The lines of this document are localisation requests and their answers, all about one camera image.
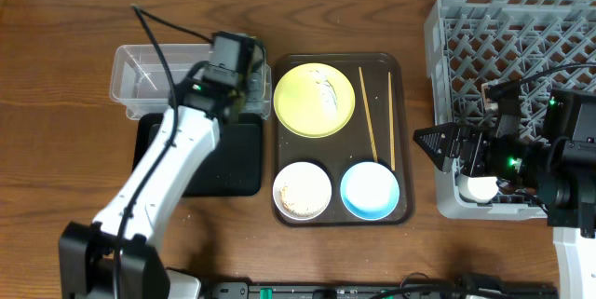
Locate dark brown serving tray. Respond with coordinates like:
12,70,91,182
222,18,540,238
272,52,415,227

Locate grey dishwasher rack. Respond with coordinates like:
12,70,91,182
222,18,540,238
423,0,596,221

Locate clear plastic bin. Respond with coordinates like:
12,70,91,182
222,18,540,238
110,44,272,120

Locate white cup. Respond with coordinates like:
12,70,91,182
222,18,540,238
456,174,499,204

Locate rice and food scraps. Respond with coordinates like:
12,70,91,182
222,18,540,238
279,184,326,218

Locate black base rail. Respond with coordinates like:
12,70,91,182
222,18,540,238
198,282,559,299

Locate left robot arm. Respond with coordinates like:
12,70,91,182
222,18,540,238
59,32,266,298

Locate black plastic tray bin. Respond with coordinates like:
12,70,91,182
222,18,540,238
132,112,264,197

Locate white bowl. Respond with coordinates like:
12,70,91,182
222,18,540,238
272,161,332,222

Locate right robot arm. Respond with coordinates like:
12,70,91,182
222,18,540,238
413,88,595,298

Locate light blue bowl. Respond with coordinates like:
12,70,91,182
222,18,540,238
340,162,400,221

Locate right wooden chopstick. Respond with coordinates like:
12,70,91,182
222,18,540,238
387,72,396,171

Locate white plastic wrap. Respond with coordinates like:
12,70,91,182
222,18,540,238
311,72,337,111

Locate left wooden chopstick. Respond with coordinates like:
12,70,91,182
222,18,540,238
359,66,378,163

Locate wooden chopstick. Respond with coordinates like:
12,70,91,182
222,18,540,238
387,72,396,171
359,66,378,163

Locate yellow plate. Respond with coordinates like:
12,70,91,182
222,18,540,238
274,62,356,138

